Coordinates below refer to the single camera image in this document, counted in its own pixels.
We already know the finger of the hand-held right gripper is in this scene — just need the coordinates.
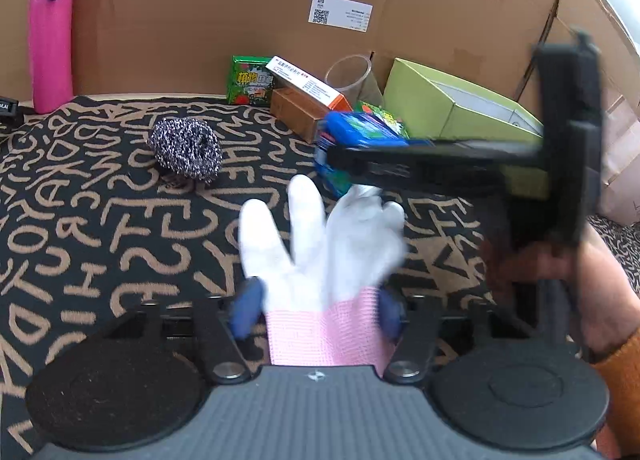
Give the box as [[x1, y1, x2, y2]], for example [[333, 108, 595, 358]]
[[325, 139, 548, 198]]

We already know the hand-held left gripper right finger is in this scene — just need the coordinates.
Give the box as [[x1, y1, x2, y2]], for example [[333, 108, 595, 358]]
[[375, 285, 507, 387]]

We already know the steel wool scrubber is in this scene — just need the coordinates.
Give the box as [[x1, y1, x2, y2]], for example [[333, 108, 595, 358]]
[[148, 116, 224, 184]]

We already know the clear plastic cup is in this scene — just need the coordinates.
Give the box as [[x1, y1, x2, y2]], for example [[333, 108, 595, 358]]
[[325, 55, 374, 100]]

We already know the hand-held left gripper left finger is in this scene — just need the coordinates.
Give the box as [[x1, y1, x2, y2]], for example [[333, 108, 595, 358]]
[[134, 276, 266, 387]]

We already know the person's right hand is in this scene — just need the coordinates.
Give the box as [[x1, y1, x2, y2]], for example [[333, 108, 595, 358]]
[[482, 225, 633, 366]]

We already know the green shoe box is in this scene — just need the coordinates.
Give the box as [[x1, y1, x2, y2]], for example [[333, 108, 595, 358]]
[[384, 58, 548, 201]]

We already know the green printed box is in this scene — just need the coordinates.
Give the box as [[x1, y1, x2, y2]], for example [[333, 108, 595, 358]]
[[356, 101, 411, 138]]

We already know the white glove with pink cuff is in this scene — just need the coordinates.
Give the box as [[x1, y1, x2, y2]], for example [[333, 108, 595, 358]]
[[239, 174, 407, 368]]

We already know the small blue box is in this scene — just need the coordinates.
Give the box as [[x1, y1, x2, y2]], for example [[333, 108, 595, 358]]
[[314, 112, 413, 198]]

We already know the green soap box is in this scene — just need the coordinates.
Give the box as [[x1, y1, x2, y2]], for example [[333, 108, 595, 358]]
[[226, 55, 277, 106]]

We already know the pink water bottle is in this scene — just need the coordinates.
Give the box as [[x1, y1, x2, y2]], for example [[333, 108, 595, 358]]
[[27, 0, 76, 114]]

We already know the white shipping label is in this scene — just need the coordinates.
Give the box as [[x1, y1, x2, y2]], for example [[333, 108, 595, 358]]
[[308, 0, 373, 32]]

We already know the orange and white medicine box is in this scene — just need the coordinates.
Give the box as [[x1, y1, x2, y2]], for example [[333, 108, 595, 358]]
[[265, 56, 353, 114]]

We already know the brown cardboard box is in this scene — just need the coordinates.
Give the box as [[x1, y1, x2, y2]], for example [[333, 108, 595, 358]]
[[270, 88, 331, 143]]

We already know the black letter-patterned mat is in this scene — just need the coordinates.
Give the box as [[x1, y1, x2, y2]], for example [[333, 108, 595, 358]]
[[0, 94, 640, 460]]

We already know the brown cardboard backdrop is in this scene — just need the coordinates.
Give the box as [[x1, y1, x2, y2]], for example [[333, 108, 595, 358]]
[[0, 0, 640, 114]]

